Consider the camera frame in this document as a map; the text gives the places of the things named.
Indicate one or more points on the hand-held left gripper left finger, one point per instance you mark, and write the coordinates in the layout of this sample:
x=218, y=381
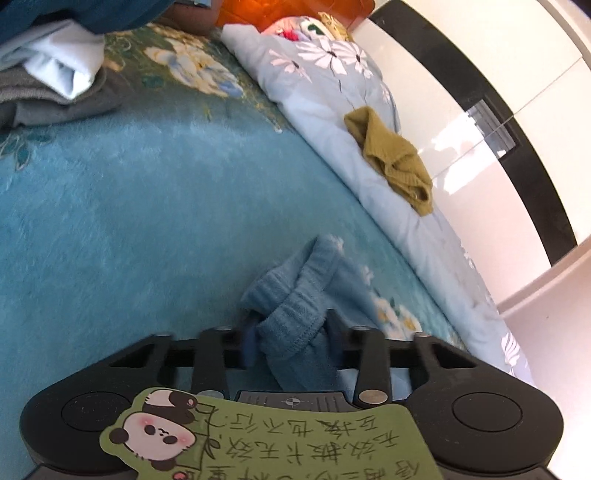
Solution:
x=217, y=355

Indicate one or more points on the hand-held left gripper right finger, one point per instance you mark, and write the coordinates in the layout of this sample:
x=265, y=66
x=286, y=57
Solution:
x=371, y=360

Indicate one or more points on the light blue knit garment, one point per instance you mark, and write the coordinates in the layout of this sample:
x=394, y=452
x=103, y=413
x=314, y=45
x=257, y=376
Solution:
x=295, y=318

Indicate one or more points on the green panda note card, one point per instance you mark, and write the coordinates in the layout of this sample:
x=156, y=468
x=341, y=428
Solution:
x=277, y=438

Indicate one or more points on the teal floral blanket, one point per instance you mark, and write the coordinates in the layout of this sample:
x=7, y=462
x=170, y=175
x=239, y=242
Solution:
x=115, y=230

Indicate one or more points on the olive green garment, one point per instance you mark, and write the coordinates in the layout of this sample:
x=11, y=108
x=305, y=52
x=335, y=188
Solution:
x=392, y=157

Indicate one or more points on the light blue floral quilt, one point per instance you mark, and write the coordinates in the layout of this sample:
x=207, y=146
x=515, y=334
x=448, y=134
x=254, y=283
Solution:
x=323, y=115

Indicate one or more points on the folded grey garment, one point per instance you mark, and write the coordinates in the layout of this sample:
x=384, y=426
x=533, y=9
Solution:
x=46, y=108

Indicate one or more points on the white glossy wardrobe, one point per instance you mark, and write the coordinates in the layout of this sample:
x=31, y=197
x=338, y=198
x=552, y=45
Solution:
x=461, y=69

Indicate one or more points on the yellow floral pillow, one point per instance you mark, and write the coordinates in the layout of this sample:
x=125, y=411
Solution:
x=334, y=27

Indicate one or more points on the folded white shirt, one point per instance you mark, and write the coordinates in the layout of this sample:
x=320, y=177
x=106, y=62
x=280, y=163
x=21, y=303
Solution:
x=60, y=60

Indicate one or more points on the orange wooden headboard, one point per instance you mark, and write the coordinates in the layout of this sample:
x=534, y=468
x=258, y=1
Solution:
x=277, y=11

